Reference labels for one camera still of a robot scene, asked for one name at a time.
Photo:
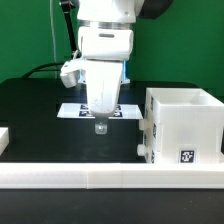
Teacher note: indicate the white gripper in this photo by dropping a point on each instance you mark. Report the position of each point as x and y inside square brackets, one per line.
[103, 79]

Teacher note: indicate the white front drawer box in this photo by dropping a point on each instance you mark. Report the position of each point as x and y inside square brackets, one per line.
[147, 152]

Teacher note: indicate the white drawer box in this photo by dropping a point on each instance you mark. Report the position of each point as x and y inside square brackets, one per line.
[147, 124]
[147, 152]

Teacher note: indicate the white drawer cabinet frame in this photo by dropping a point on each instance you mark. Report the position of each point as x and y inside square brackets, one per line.
[190, 125]

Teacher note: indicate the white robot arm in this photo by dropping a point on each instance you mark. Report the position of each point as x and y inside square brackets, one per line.
[105, 39]

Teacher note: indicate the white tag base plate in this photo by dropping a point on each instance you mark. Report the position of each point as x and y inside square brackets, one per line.
[80, 111]

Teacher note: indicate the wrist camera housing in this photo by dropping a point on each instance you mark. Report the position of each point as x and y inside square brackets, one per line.
[72, 73]

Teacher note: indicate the white left fence wall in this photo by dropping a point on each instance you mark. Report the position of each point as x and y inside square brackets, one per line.
[4, 139]

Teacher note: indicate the white fence wall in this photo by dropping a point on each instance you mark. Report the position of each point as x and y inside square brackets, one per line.
[107, 176]
[4, 139]

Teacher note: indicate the white front fence wall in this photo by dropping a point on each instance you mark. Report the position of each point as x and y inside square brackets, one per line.
[107, 176]

